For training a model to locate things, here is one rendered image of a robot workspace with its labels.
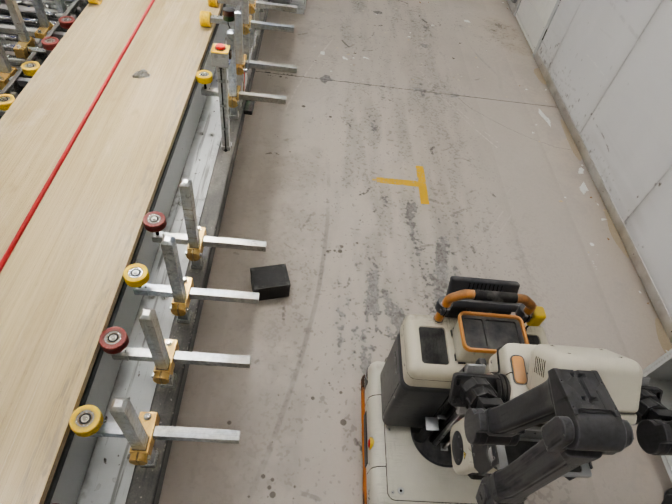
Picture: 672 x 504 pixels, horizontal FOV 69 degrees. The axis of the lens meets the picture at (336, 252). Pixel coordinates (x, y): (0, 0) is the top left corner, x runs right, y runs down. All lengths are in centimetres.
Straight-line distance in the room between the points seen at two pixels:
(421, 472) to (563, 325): 141
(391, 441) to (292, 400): 57
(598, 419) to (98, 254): 156
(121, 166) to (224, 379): 111
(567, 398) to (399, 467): 137
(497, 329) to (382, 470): 76
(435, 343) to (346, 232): 148
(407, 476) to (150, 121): 186
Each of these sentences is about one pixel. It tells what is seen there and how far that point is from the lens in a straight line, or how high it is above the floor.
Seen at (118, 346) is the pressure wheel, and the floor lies 91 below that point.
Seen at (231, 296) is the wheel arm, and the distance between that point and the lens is 178.
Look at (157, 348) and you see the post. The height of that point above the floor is 97.
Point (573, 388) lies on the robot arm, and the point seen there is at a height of 162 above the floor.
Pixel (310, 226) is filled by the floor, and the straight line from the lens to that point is 312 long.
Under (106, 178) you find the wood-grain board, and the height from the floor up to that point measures 90.
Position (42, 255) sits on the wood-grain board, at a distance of 193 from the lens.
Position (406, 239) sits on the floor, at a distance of 317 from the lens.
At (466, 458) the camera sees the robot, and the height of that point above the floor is 79.
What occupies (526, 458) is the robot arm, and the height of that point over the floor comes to 142.
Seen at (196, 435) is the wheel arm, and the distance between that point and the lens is 155.
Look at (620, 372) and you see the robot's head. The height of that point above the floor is 138.
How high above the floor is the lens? 229
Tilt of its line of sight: 50 degrees down
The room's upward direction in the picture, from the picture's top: 11 degrees clockwise
